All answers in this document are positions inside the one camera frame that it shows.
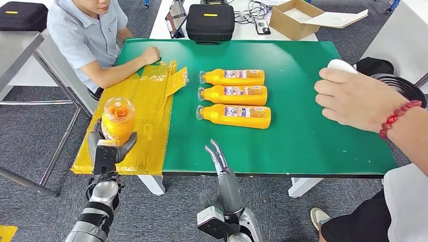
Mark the person's right hand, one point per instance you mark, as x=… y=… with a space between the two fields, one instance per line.
x=151 y=55

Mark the person's hand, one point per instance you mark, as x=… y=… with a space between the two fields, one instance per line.
x=357 y=100

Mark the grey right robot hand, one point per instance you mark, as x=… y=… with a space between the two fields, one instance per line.
x=229 y=190

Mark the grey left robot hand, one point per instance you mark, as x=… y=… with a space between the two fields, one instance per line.
x=127 y=145

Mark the orange detergent bottle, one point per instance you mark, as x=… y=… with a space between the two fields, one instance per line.
x=117 y=123
x=234 y=97
x=234 y=80
x=234 y=118

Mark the round black white disc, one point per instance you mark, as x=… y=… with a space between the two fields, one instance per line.
x=341 y=65

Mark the person's right forearm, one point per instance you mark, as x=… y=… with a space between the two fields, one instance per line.
x=120 y=71

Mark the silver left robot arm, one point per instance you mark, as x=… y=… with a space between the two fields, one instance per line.
x=100 y=197

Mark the person's forearm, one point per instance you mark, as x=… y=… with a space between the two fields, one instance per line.
x=414 y=137

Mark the yellow taped cardboard board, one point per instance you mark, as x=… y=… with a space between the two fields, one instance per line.
x=147 y=133

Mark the black bag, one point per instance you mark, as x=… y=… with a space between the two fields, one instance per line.
x=374 y=66

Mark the black tablet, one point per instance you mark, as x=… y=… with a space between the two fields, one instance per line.
x=175 y=20

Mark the white table leg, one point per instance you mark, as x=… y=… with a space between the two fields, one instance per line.
x=304 y=187
x=153 y=185

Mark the black round stool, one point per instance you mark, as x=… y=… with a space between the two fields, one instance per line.
x=404 y=87

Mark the black case yellow label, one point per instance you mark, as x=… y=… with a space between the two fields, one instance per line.
x=23 y=18
x=210 y=25

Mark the person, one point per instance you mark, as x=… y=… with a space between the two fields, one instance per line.
x=401 y=207
x=83 y=36

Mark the white table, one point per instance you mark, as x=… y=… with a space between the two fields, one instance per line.
x=245 y=32
x=401 y=40

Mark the open cardboard box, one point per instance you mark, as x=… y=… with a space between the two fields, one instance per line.
x=287 y=28

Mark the white sheet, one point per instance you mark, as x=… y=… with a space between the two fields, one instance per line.
x=297 y=15

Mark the steel table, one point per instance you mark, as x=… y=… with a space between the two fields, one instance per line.
x=20 y=46

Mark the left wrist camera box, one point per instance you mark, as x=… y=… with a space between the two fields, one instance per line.
x=105 y=158

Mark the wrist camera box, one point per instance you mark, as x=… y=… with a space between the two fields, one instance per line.
x=214 y=222
x=105 y=158

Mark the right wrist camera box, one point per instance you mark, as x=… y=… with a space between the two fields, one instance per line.
x=214 y=222

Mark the blue metal frame piece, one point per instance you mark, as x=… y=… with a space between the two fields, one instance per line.
x=147 y=3
x=394 y=5

